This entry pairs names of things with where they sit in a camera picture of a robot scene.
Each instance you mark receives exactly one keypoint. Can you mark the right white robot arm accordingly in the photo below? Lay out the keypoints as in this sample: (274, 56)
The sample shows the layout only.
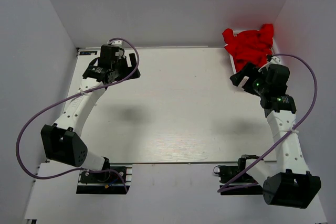
(291, 183)

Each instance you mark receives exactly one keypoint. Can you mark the white plastic basket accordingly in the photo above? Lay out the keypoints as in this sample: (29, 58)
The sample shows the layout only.
(274, 49)

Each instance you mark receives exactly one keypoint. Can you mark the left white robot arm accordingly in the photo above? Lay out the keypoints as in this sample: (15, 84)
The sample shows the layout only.
(62, 141)

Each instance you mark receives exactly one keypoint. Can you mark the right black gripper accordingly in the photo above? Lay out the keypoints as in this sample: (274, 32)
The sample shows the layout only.
(250, 69)

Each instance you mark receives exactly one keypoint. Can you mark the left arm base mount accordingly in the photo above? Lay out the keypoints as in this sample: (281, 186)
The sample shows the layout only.
(106, 183)

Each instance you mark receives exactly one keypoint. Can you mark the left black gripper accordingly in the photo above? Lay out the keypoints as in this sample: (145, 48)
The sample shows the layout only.
(127, 69)

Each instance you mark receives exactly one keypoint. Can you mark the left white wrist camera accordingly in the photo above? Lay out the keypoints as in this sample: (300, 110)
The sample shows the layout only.
(118, 43)

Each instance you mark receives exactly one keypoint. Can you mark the red shirt pile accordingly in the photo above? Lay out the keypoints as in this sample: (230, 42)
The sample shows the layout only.
(249, 46)

